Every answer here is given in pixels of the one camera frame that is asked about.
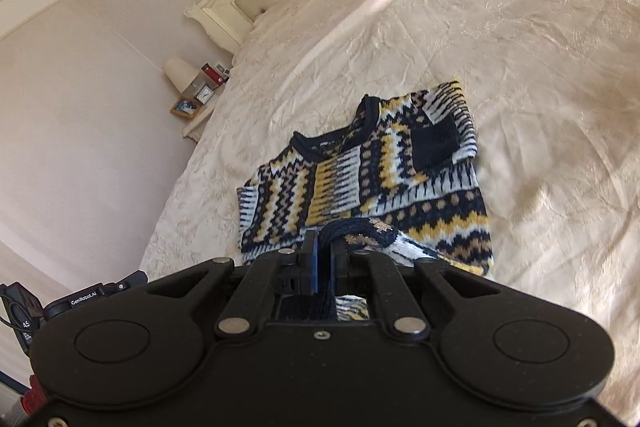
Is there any cream bedside table left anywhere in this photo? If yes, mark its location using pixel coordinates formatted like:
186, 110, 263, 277
182, 95, 219, 143

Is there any small white alarm clock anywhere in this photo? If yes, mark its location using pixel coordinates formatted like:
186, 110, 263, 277
195, 84, 215, 105

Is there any wooden photo frame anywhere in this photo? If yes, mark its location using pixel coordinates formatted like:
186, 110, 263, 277
170, 96, 202, 120

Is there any cream floral bedspread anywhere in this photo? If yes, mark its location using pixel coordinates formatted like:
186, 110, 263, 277
142, 0, 639, 424

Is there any navy yellow patterned knit sweater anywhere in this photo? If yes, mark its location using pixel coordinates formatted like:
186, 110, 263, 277
235, 79, 496, 323

